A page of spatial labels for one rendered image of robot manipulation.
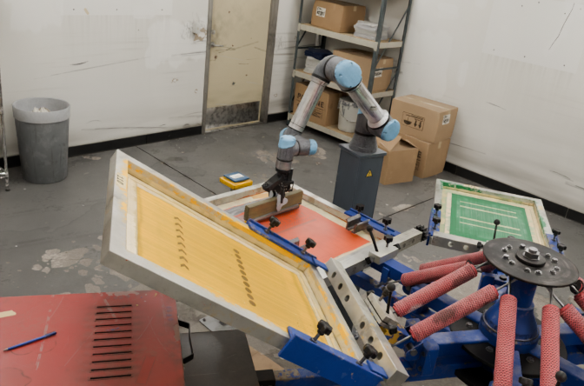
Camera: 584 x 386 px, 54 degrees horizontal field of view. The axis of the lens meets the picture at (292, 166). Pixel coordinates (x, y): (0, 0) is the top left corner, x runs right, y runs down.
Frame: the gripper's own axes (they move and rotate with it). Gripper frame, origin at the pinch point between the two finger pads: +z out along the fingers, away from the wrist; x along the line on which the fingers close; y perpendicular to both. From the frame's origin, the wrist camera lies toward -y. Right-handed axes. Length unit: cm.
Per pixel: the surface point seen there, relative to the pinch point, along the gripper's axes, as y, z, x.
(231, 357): -77, 6, -65
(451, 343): -21, -3, -109
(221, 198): -13.8, 2.3, 22.9
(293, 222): 4.4, 4.4, -9.7
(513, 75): 380, -29, 67
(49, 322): -122, -8, -36
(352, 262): -12, -5, -58
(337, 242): 8.1, 3.8, -34.6
